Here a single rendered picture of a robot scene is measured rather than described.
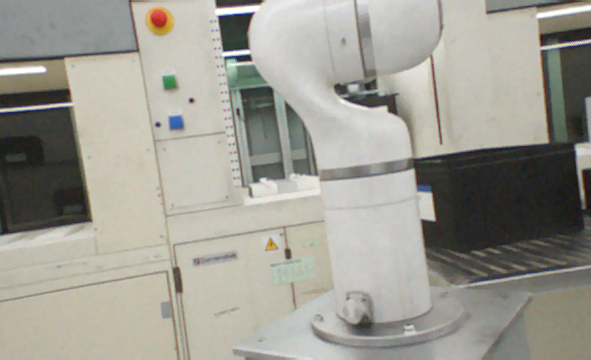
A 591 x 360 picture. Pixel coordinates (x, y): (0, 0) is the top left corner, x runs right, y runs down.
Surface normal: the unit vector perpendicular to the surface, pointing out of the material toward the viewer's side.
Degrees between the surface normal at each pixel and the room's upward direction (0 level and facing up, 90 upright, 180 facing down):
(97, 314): 90
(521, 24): 90
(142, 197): 90
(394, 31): 113
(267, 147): 90
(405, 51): 137
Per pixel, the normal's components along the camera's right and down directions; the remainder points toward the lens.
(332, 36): -0.15, 0.32
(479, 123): 0.14, 0.04
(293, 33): -0.19, 0.06
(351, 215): -0.45, 0.11
